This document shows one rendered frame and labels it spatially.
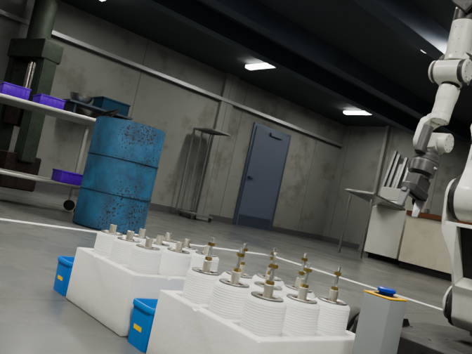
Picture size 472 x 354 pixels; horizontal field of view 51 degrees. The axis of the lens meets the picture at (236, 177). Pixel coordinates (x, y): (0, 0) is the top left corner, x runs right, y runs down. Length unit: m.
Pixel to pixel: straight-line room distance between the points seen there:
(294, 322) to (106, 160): 3.11
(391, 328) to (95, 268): 0.95
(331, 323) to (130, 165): 3.03
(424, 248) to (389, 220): 1.24
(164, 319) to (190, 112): 8.29
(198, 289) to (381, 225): 8.12
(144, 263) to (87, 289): 0.26
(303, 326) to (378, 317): 0.17
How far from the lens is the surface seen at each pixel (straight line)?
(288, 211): 11.46
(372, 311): 1.18
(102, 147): 4.17
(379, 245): 9.29
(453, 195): 1.62
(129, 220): 4.16
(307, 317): 1.21
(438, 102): 1.89
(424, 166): 1.78
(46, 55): 7.29
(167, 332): 1.32
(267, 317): 1.12
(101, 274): 1.66
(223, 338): 1.15
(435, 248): 8.14
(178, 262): 1.61
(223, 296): 1.21
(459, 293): 1.70
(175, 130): 9.31
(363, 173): 12.09
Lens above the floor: 0.44
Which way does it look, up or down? 3 degrees up
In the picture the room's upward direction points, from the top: 12 degrees clockwise
